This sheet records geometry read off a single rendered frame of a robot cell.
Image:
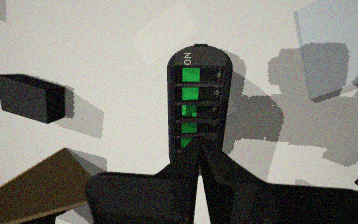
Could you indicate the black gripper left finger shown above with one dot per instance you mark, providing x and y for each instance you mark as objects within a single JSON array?
[{"x": 168, "y": 196}]

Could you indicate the dark grey controller unit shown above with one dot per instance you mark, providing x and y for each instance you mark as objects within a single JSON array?
[{"x": 198, "y": 88}]

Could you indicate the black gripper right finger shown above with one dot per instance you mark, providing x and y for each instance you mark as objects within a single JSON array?
[{"x": 236, "y": 196}]

